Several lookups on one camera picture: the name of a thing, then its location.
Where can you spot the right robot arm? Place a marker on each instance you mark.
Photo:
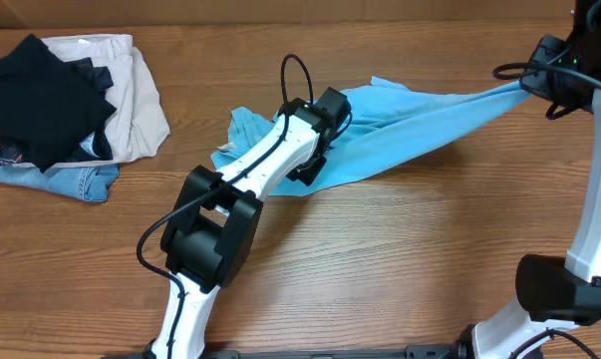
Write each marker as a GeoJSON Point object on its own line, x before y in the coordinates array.
{"type": "Point", "coordinates": [554, 295]}

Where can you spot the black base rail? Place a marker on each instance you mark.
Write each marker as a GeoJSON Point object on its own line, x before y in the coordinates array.
{"type": "Point", "coordinates": [330, 354]}

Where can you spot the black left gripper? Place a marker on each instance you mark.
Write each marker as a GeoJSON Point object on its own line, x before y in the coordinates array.
{"type": "Point", "coordinates": [310, 174]}

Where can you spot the light blue t-shirt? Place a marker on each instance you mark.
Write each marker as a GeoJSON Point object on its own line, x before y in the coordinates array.
{"type": "Point", "coordinates": [392, 125]}

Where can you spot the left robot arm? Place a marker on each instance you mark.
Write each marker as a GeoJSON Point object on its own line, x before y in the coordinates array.
{"type": "Point", "coordinates": [208, 236]}

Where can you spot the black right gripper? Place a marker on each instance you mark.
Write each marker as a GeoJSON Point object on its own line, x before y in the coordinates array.
{"type": "Point", "coordinates": [538, 85]}

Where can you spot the blue denim jeans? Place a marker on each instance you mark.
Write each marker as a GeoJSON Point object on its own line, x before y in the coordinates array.
{"type": "Point", "coordinates": [90, 184]}

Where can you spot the black folded garment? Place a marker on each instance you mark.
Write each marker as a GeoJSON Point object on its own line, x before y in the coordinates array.
{"type": "Point", "coordinates": [45, 105]}

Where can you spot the beige folded trousers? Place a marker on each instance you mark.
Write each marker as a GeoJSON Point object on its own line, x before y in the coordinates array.
{"type": "Point", "coordinates": [138, 127]}

